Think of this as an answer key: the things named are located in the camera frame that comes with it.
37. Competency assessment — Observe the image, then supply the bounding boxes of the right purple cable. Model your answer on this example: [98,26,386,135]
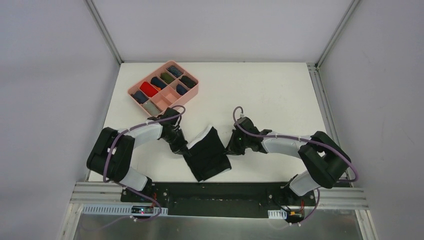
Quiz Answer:
[232,105,360,229]

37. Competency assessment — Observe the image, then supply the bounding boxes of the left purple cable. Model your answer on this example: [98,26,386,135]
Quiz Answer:
[102,105,186,223]

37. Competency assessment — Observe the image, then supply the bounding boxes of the small navy rolled underwear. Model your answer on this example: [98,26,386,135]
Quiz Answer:
[175,84,188,96]

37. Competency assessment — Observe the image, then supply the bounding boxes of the black underwear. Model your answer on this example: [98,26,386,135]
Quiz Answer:
[180,75,197,89]
[183,125,232,182]

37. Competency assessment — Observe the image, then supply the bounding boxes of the striped rolled underwear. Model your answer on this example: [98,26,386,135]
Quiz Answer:
[167,65,183,78]

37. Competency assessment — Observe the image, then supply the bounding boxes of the purple cable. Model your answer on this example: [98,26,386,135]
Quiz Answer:
[102,105,186,223]
[232,105,360,229]

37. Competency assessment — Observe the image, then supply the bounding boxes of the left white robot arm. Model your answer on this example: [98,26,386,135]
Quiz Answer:
[86,105,188,203]

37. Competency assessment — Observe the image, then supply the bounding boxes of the pink divided organizer tray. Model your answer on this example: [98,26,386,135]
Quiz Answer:
[127,60,200,117]

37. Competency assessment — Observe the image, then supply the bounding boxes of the grey underwear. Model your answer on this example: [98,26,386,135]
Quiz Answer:
[142,100,162,116]

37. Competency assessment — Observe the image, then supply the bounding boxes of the dark blue rolled underwear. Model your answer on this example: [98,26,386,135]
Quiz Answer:
[132,91,149,105]

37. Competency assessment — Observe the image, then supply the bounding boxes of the red rolled underwear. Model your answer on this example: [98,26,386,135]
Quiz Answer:
[139,81,159,98]

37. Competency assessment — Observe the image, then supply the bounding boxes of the black rolled underwear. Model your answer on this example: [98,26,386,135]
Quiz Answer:
[180,75,197,89]

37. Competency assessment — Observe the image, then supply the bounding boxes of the aluminium frame rail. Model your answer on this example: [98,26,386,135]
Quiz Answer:
[70,182,123,204]

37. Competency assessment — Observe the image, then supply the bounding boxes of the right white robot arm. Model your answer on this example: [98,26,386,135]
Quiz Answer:
[226,116,352,205]

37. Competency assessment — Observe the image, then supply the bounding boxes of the olive rolled underwear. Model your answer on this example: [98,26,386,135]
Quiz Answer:
[160,72,175,85]

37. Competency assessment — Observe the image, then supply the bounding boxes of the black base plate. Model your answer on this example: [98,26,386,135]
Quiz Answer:
[120,182,316,219]

